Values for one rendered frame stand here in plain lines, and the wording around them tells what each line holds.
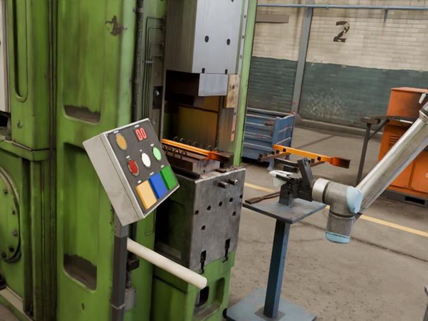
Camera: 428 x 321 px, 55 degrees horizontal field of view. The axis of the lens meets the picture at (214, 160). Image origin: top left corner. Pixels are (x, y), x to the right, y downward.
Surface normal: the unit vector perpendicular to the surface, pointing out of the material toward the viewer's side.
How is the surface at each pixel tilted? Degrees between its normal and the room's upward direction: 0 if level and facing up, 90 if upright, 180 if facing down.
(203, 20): 90
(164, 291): 89
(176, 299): 89
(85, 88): 89
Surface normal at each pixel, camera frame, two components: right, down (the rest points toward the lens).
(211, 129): -0.62, 0.14
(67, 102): 0.69, 0.24
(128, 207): -0.24, 0.22
